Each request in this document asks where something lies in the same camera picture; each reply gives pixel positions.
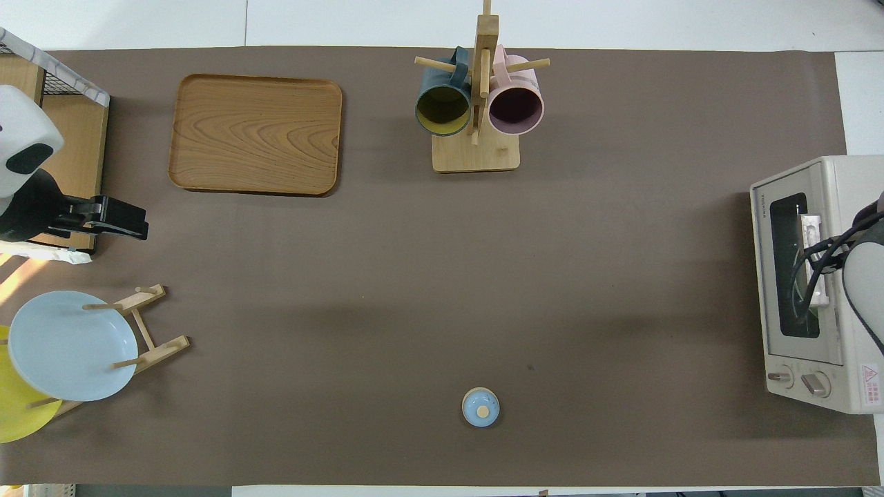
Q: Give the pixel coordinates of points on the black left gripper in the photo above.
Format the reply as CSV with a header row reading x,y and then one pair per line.
x,y
27,210

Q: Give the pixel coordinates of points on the wooden mug rack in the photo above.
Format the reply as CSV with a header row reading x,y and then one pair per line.
x,y
476,155

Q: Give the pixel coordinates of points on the cream toaster oven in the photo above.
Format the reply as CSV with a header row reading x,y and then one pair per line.
x,y
856,386

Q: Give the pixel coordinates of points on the small blue lid with knob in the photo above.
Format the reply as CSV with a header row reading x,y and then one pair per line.
x,y
480,407

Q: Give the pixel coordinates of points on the brown table mat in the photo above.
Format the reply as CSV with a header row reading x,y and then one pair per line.
x,y
414,290

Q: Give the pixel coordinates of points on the pink mug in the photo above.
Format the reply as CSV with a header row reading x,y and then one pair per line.
x,y
516,110

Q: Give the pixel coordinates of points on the wooden plate rack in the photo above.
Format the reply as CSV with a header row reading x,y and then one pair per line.
x,y
155,345

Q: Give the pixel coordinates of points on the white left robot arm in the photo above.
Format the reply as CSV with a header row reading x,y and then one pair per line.
x,y
17,134

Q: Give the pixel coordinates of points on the yellow plate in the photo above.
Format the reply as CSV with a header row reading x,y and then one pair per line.
x,y
17,417

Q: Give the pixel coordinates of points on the light blue plate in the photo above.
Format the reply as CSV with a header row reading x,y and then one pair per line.
x,y
69,345

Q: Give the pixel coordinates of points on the dark blue mug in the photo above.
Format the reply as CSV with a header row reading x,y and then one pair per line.
x,y
442,110

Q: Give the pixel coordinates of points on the wooden serving tray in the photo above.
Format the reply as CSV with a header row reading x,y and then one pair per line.
x,y
255,134

